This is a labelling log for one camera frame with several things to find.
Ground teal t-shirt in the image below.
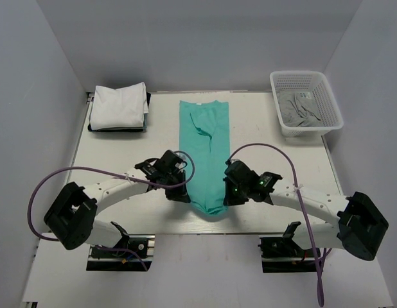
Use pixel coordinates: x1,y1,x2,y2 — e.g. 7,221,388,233
179,101,230,216

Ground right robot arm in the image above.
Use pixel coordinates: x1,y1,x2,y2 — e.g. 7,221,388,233
224,160,389,261

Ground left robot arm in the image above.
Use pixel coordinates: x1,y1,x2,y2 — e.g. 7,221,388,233
44,150,192,256

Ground folded white t-shirt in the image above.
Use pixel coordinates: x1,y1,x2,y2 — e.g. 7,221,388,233
89,82,148,131

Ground grey t-shirt in basket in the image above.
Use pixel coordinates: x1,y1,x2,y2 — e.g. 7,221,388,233
277,91,322,127

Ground white plastic basket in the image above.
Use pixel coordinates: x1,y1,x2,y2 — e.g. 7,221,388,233
270,71,344,137

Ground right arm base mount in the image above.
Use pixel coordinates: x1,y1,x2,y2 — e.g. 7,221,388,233
258,236,316,273

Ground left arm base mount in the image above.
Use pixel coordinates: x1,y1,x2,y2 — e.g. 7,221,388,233
86,235,155,272

